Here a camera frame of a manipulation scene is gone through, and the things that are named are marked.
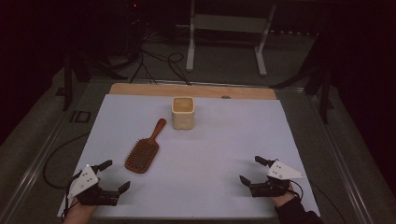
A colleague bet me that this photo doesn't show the person's left hand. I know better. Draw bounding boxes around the person's left hand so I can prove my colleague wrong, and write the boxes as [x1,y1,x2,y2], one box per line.
[63,198,98,224]

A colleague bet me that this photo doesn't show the dark tripod stand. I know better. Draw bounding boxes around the dark tripod stand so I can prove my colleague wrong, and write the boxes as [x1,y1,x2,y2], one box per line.
[55,46,129,112]
[269,31,336,125]

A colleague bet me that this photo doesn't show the tangle of black cables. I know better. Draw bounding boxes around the tangle of black cables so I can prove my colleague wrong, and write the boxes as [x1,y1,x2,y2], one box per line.
[129,30,192,87]

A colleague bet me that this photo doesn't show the white metal stand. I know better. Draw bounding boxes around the white metal stand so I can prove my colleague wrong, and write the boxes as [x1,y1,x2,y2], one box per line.
[185,0,278,77]

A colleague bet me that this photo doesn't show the cream square cup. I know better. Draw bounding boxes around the cream square cup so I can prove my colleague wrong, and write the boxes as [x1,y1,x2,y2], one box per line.
[171,96,196,131]

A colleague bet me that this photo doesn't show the white table mat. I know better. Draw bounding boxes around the white table mat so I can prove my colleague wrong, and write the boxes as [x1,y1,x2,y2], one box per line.
[57,93,321,219]

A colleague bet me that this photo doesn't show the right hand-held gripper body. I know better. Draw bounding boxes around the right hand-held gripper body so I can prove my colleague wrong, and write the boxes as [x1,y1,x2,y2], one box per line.
[249,160,307,198]

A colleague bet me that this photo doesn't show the black floor cable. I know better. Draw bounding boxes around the black floor cable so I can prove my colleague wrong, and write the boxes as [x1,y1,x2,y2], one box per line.
[42,133,92,190]
[310,182,348,224]

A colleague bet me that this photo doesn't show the brown wooden hairbrush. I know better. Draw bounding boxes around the brown wooden hairbrush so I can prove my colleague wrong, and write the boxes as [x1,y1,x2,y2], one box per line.
[124,118,167,175]

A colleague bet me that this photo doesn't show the left hand-held gripper black cable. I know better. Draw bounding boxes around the left hand-held gripper black cable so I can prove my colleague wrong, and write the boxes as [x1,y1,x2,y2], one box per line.
[61,171,84,220]

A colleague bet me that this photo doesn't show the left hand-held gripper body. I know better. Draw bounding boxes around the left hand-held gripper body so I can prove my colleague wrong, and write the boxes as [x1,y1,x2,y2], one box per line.
[66,163,121,207]

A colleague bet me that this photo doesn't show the person's right hand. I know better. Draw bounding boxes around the person's right hand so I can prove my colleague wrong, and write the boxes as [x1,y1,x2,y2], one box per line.
[270,183,296,208]

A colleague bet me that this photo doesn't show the black floor bracket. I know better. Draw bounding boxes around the black floor bracket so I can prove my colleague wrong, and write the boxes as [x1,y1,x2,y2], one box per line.
[69,109,92,124]

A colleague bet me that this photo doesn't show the right hand-held gripper black cable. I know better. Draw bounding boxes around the right hand-held gripper black cable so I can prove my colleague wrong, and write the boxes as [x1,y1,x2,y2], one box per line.
[288,179,304,200]

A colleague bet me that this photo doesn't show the hand-held gripper black cable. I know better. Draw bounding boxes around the hand-held gripper black cable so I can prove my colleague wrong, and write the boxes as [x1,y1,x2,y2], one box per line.
[61,171,84,220]
[288,179,304,200]

